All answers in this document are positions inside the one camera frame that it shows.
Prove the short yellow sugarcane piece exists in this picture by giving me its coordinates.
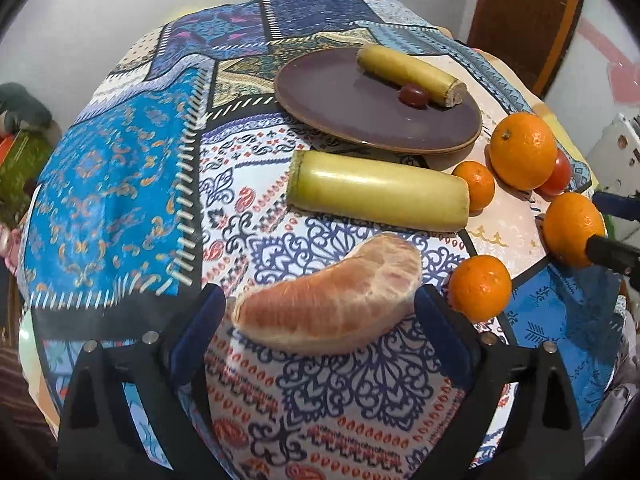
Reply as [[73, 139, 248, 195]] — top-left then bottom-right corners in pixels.
[[286, 151, 470, 232]]

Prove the large orange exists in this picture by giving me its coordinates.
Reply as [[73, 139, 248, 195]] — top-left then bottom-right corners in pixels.
[[542, 192, 605, 269], [488, 112, 558, 192]]

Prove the blue patchwork bed cover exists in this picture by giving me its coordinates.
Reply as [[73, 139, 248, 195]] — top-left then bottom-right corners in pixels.
[[18, 0, 622, 479]]

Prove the dark purple oval plate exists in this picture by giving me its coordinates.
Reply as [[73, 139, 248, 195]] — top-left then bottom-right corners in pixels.
[[274, 48, 482, 154]]

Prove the brown wooden door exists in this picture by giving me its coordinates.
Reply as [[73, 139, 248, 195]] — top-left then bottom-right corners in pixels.
[[466, 0, 584, 99]]

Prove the dark red grape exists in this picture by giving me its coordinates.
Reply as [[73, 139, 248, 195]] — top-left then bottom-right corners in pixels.
[[398, 84, 431, 110]]

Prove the small tangerine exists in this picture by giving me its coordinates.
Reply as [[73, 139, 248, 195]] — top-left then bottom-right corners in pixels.
[[447, 255, 512, 323], [452, 160, 496, 212]]

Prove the grey plush toy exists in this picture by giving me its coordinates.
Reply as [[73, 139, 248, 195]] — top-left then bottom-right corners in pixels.
[[0, 82, 52, 138]]

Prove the white wardrobe sliding door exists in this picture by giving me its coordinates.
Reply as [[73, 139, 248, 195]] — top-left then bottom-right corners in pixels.
[[544, 0, 639, 155]]

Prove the large orange front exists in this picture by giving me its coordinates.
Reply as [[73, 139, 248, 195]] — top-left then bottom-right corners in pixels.
[[542, 192, 605, 269]]

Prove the green storage box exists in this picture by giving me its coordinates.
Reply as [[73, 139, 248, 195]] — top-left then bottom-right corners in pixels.
[[1, 130, 53, 229]]

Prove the long yellow sugarcane piece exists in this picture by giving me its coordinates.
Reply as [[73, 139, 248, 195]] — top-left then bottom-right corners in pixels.
[[357, 44, 468, 108]]

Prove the peeled pomelo segment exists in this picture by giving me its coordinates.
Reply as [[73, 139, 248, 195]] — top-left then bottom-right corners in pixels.
[[227, 233, 422, 356]]

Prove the red tomato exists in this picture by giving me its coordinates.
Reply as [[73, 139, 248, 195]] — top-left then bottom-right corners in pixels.
[[537, 150, 572, 197]]

